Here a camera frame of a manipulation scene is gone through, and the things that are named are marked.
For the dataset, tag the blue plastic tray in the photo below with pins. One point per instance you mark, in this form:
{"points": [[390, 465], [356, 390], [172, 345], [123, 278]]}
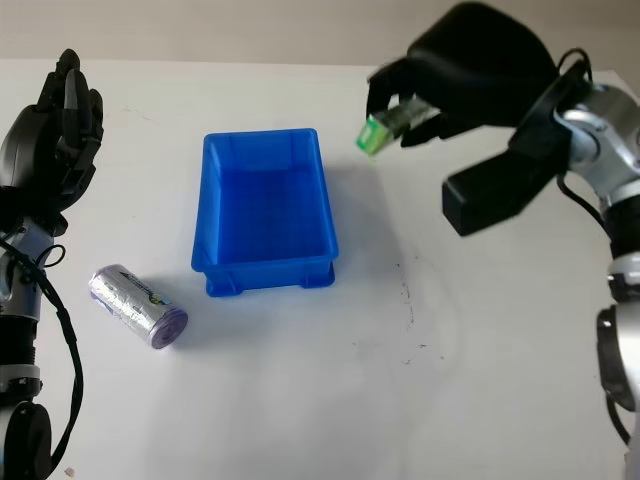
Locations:
{"points": [[265, 215]]}

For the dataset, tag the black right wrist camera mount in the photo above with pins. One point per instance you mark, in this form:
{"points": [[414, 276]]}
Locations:
{"points": [[495, 192]]}

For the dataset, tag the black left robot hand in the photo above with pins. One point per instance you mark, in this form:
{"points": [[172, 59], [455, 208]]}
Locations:
{"points": [[40, 150]]}

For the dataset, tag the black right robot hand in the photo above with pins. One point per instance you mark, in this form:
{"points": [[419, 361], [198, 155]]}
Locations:
{"points": [[480, 65]]}

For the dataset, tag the silver roll with purple end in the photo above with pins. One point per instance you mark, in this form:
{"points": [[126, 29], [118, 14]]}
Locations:
{"points": [[132, 302]]}

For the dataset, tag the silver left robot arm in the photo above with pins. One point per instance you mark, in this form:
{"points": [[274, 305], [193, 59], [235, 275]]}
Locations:
{"points": [[17, 325]]}

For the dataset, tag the green rectangular box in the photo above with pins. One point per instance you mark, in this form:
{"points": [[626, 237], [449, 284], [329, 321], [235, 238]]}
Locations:
{"points": [[375, 132]]}

